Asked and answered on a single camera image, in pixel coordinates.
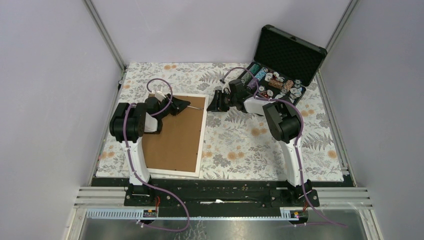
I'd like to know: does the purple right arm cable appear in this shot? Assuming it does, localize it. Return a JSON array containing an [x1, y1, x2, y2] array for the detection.
[[220, 67, 349, 229]]

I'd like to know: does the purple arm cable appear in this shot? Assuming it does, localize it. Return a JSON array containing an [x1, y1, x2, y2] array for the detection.
[[220, 67, 349, 229], [123, 78, 191, 233]]

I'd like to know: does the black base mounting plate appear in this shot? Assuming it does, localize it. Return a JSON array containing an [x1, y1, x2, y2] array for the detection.
[[91, 177, 352, 219]]

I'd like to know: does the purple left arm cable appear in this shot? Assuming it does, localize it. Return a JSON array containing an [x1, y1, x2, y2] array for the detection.
[[123, 78, 191, 233]]

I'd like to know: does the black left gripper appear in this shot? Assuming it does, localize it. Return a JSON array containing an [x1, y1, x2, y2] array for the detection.
[[157, 93, 190, 119]]

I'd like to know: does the white picture frame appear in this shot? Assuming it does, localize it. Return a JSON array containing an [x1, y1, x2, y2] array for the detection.
[[142, 93, 209, 179]]

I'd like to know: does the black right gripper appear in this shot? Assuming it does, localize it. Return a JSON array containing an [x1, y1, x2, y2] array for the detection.
[[206, 90, 237, 113]]

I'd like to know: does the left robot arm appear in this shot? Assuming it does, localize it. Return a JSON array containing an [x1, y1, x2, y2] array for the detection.
[[109, 93, 191, 206]]

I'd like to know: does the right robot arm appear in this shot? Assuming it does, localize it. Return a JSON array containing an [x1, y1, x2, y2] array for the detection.
[[206, 79, 308, 206]]

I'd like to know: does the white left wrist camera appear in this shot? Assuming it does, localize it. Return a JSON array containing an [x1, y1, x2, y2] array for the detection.
[[153, 86, 168, 102]]

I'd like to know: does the black poker chip case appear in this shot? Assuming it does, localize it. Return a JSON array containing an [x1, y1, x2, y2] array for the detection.
[[239, 24, 328, 105]]

